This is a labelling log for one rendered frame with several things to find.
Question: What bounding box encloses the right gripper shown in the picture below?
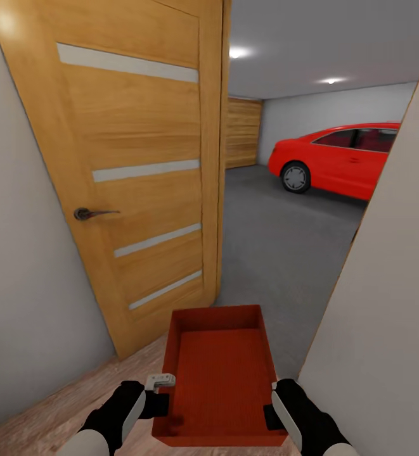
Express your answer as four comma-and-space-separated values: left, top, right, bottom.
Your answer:
263, 403, 285, 430

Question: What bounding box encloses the storage box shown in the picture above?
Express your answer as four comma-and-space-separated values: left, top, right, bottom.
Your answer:
151, 305, 288, 448

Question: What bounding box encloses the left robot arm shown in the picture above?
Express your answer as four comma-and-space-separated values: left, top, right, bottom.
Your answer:
55, 373, 176, 456

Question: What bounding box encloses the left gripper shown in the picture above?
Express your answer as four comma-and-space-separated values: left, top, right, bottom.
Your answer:
141, 391, 169, 420

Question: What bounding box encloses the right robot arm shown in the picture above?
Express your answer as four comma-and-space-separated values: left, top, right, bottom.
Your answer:
263, 379, 361, 456

